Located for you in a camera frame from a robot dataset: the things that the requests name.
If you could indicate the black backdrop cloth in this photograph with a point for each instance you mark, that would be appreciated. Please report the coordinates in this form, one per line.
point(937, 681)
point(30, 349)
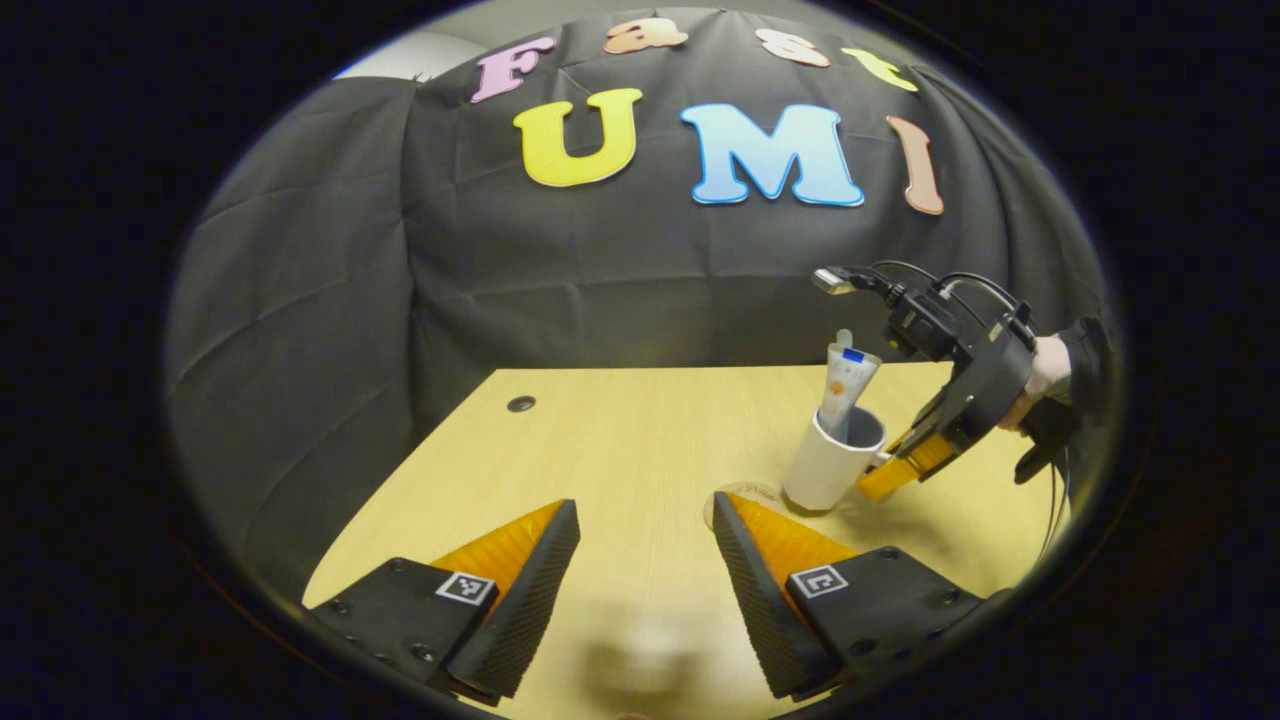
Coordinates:
point(600, 270)

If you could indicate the dark desk grommet hole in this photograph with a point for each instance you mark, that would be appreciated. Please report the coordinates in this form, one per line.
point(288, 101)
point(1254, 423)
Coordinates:
point(520, 404)

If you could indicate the white toothpaste tube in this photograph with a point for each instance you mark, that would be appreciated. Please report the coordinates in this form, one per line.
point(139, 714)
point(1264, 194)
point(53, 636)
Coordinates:
point(845, 390)

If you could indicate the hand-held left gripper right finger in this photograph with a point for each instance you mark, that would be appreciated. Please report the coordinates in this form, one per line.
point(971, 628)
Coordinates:
point(760, 610)

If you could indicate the wooden desktop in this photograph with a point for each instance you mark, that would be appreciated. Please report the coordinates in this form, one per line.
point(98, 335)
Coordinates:
point(620, 450)

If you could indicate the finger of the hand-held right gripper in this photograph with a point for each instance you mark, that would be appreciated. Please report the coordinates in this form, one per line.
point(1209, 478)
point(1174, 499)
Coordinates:
point(920, 422)
point(900, 470)

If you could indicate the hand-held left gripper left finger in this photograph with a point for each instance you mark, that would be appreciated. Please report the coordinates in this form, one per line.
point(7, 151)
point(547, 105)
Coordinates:
point(520, 610)

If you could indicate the round cork coaster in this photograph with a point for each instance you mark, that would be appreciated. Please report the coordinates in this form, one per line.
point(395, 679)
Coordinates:
point(750, 492)

